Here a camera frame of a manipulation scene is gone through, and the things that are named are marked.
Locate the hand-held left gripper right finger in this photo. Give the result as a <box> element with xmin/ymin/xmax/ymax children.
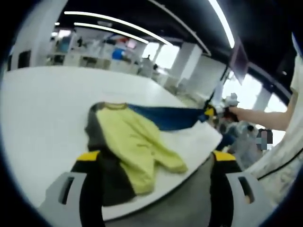
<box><xmin>210</xmin><ymin>150</ymin><xmax>276</xmax><ymax>227</ymax></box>

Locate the grey mesh chair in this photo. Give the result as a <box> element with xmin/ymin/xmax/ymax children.
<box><xmin>101</xmin><ymin>153</ymin><xmax>214</xmax><ymax>227</ymax></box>

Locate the long curved ceiling light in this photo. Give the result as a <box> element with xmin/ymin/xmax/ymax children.
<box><xmin>73</xmin><ymin>22</ymin><xmax>149</xmax><ymax>45</ymax></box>
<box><xmin>63</xmin><ymin>10</ymin><xmax>174</xmax><ymax>46</ymax></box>

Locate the yellow blue grey garment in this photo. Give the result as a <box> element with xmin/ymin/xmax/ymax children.
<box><xmin>84</xmin><ymin>101</ymin><xmax>215</xmax><ymax>207</ymax></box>

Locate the white counter with cabinets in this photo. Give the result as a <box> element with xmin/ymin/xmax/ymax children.
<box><xmin>46</xmin><ymin>50</ymin><xmax>141</xmax><ymax>73</ymax></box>

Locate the black cable over shirt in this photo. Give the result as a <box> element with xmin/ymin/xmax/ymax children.
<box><xmin>257</xmin><ymin>151</ymin><xmax>303</xmax><ymax>181</ymax></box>

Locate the blue container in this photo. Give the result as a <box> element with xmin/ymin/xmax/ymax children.
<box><xmin>112</xmin><ymin>48</ymin><xmax>126</xmax><ymax>60</ymax></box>

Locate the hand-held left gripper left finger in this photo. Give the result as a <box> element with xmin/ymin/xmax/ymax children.
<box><xmin>37</xmin><ymin>150</ymin><xmax>105</xmax><ymax>227</ymax></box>

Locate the person's white printed shirt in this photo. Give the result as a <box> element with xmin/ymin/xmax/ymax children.
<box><xmin>255</xmin><ymin>53</ymin><xmax>303</xmax><ymax>209</ymax></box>

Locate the grey panel on stand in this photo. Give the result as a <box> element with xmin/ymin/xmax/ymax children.
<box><xmin>212</xmin><ymin>43</ymin><xmax>250</xmax><ymax>106</ymax></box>

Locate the white square pillar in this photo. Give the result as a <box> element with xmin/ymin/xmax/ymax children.
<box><xmin>13</xmin><ymin>0</ymin><xmax>69</xmax><ymax>70</ymax></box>

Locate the straight ceiling light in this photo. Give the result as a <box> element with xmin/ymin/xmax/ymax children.
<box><xmin>207</xmin><ymin>0</ymin><xmax>235</xmax><ymax>50</ymax></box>

